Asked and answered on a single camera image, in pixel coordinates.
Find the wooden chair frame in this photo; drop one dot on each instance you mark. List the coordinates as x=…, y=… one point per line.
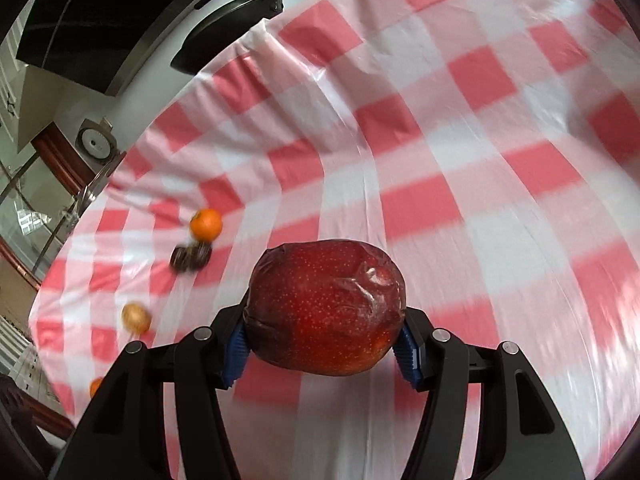
x=60, y=160

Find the orange mandarin with stem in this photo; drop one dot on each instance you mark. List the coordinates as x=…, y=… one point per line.
x=206, y=224

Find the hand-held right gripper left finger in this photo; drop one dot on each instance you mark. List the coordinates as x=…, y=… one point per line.
x=235, y=355

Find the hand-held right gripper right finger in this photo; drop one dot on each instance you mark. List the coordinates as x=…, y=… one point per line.
x=411, y=355

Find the yellow striped pepino melon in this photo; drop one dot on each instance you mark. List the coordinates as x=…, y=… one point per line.
x=136, y=317

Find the black range hood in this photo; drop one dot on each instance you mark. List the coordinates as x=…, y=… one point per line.
x=100, y=20

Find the black frying pan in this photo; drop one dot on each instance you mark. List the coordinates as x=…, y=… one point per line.
x=225, y=25

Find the large red apple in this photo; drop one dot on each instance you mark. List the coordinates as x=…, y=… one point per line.
x=325, y=305

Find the round dial kitchen scale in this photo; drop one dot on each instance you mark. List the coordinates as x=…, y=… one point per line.
x=95, y=142

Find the red white checkered tablecloth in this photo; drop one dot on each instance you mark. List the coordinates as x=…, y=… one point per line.
x=450, y=160

